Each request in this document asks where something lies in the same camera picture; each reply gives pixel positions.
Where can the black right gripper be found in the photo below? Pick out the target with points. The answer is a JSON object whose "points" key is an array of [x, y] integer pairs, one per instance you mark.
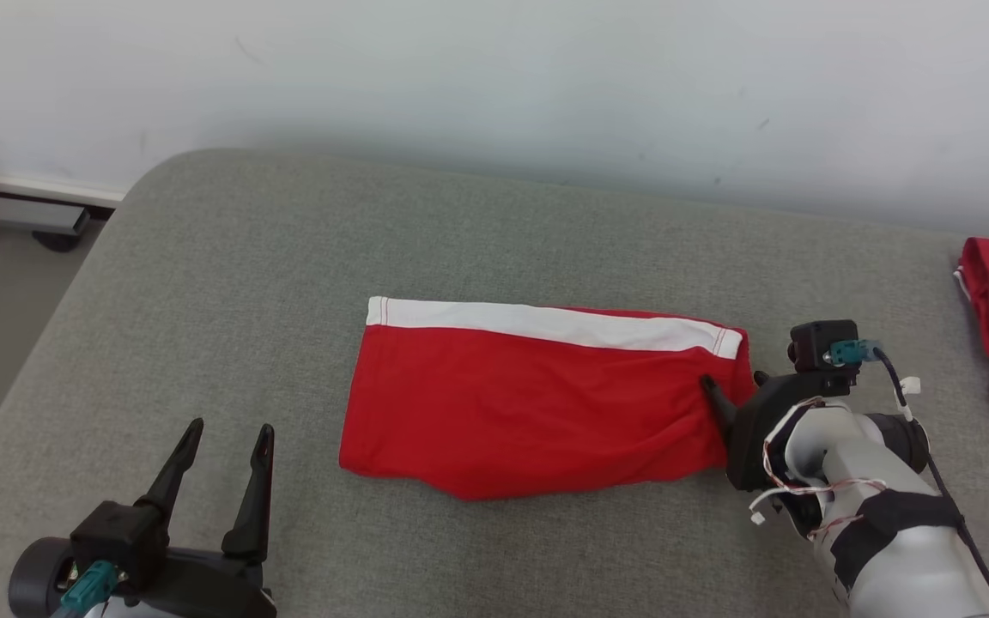
{"points": [[752, 438]]}

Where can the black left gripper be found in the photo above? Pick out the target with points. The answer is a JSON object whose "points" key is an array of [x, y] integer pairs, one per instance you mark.
{"points": [[203, 592]]}

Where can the red shorts with white stripe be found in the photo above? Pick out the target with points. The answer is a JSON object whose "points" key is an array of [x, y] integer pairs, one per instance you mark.
{"points": [[529, 403]]}

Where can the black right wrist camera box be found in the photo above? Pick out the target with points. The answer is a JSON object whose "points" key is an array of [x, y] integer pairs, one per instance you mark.
{"points": [[812, 348]]}

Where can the teal right camera connector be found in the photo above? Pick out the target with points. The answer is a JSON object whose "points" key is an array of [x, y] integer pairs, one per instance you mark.
{"points": [[851, 352]]}

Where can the teal camera connector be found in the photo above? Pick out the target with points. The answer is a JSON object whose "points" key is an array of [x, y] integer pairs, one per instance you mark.
{"points": [[851, 352], [87, 588]]}

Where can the teal left camera connector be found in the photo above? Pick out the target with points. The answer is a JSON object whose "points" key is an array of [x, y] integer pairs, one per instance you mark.
{"points": [[87, 588]]}

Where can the black frame foot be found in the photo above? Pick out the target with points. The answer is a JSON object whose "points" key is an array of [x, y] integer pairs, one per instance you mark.
{"points": [[57, 242]]}

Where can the grey metal frame bar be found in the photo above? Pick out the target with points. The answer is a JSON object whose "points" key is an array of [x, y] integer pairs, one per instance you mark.
{"points": [[22, 215]]}

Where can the white wall baseboard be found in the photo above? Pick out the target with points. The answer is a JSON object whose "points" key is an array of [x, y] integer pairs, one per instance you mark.
{"points": [[48, 190]]}

